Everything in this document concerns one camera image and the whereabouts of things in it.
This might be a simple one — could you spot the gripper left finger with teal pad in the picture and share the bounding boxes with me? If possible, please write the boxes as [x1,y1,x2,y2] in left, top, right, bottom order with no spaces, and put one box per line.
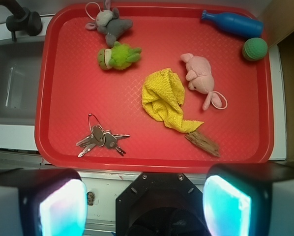
[0,168,88,236]

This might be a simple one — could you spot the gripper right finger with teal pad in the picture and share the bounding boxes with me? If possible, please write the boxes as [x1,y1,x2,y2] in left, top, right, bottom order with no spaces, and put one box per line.
[203,161,294,236]

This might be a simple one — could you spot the brown wood piece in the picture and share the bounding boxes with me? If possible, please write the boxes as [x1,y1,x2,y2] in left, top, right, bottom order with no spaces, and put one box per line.
[185,131,220,157]

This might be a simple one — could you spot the silver key bunch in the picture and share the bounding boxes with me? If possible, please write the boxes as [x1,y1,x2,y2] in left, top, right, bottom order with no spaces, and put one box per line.
[76,113,130,158]

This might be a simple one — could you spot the grey sink basin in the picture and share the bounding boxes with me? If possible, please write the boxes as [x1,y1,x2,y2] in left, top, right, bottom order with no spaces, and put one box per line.
[0,36,45,125]

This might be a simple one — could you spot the yellow microfibre cloth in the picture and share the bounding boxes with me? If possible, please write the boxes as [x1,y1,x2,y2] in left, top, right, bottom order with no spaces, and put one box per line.
[141,68,203,133]

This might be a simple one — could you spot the pink plush pig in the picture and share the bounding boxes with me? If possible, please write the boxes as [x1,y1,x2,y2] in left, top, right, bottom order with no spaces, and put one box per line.
[180,53,228,111]

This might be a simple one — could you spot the red plastic tray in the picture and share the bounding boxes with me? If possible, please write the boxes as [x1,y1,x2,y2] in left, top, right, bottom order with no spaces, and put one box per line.
[35,2,274,173]

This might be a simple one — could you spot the green foam ball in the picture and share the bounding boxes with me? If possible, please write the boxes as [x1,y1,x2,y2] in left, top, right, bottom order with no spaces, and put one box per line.
[242,37,268,61]

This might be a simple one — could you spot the green plush turtle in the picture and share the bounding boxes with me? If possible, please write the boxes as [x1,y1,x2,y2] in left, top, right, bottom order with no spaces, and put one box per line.
[97,41,142,70]

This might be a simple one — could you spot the blue plastic bottle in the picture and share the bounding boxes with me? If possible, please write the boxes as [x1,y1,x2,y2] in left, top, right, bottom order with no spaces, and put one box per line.
[201,10,264,38]

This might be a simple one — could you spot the black faucet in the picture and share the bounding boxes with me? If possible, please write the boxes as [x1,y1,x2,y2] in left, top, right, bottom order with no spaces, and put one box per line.
[0,0,43,42]

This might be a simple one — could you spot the grey plush mouse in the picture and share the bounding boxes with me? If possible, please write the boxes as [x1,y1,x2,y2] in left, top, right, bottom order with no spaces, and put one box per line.
[85,0,133,48]

